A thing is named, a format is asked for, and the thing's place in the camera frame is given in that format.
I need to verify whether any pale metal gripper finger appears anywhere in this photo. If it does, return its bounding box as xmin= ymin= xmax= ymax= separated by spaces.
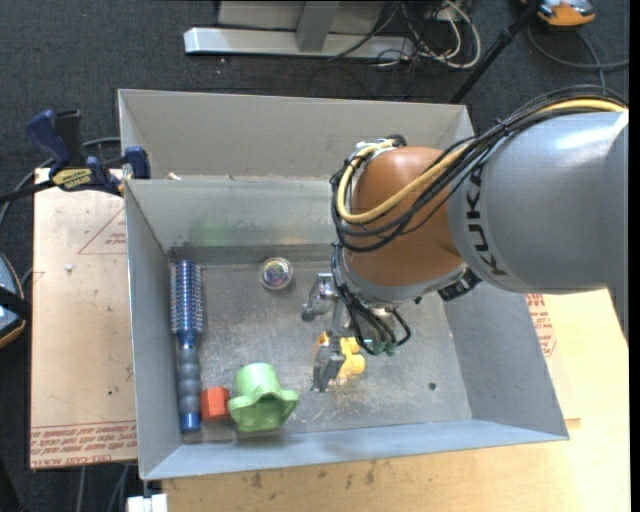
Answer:
xmin=300 ymin=272 xmax=342 ymax=323
xmin=310 ymin=343 xmax=347 ymax=394

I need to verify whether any yellow toy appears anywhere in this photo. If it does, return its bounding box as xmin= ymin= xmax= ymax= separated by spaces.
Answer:
xmin=314 ymin=331 xmax=369 ymax=387

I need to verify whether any grey metal bin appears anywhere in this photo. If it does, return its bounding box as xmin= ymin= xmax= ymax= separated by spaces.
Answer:
xmin=117 ymin=88 xmax=571 ymax=482

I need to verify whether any green flower-shaped cup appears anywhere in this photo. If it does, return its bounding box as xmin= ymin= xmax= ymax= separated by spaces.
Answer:
xmin=226 ymin=361 xmax=301 ymax=434

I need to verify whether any red-orange small block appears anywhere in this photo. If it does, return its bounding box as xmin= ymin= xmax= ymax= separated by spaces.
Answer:
xmin=199 ymin=385 xmax=232 ymax=423

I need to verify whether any blue round hairbrush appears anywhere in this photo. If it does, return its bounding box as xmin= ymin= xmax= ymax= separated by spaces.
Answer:
xmin=168 ymin=258 xmax=207 ymax=435

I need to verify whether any brown cardboard board, red print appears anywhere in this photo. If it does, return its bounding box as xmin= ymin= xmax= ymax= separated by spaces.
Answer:
xmin=29 ymin=167 xmax=583 ymax=471

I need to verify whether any black cylinder on white bracket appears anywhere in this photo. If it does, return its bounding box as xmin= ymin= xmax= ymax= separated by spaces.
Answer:
xmin=438 ymin=269 xmax=484 ymax=303

